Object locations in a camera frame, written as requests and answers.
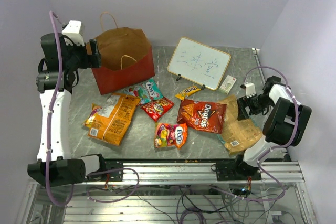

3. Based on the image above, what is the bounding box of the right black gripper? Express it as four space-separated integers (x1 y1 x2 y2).
237 92 274 120

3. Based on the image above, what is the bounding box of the brown kraft chip bag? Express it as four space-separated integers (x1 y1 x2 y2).
218 94 263 156

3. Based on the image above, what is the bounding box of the red brown paper bag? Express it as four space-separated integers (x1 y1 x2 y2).
92 12 155 95

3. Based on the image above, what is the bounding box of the red Doritos chip bag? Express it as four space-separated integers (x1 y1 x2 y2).
177 99 227 134

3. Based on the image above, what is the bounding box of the orange kettle chip bag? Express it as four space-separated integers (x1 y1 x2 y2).
88 93 140 146

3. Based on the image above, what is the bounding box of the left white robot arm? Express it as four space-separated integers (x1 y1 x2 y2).
27 33 107 187

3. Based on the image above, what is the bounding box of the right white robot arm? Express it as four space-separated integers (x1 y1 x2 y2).
231 76 312 180

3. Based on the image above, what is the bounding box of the teal Fox's candy bag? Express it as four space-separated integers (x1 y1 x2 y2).
123 78 163 106

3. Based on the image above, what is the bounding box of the orange Fox's fruits bag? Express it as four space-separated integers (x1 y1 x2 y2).
154 123 187 149

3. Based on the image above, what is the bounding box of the small white green box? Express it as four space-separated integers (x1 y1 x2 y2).
219 75 237 95

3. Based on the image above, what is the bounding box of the small whiteboard with writing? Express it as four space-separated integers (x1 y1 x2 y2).
167 37 231 90

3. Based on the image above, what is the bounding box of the yellow M&M's packet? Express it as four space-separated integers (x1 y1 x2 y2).
175 85 201 101

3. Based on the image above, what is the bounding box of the red snack packet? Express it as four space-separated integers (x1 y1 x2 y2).
141 97 174 122

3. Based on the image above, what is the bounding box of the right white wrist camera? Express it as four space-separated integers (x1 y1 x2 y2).
240 82 257 98

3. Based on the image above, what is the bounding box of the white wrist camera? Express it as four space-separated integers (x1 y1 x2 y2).
240 82 257 98
61 20 85 46

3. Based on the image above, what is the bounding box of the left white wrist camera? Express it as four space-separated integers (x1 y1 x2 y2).
61 20 85 46

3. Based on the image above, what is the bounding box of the loose cable bundle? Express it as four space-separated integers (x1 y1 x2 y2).
86 167 287 224

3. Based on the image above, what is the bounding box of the aluminium rail frame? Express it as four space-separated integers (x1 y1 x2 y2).
16 159 318 223

